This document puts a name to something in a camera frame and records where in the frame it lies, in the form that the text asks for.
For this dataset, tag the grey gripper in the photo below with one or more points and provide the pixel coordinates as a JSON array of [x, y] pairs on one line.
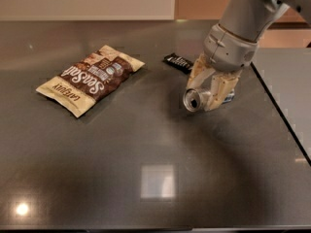
[[227, 50]]

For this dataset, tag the silver blue redbull can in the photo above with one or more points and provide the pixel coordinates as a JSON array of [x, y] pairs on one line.
[[201, 99]]

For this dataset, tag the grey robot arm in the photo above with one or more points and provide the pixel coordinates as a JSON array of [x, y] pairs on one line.
[[248, 19]]

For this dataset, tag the black candy bar wrapper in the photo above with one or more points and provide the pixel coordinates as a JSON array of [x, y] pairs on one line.
[[178, 62]]

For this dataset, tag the grey side table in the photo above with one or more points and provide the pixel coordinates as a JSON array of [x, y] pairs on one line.
[[287, 76]]

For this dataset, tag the brown cream snack bag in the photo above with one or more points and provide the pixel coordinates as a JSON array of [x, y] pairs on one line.
[[82, 85]]

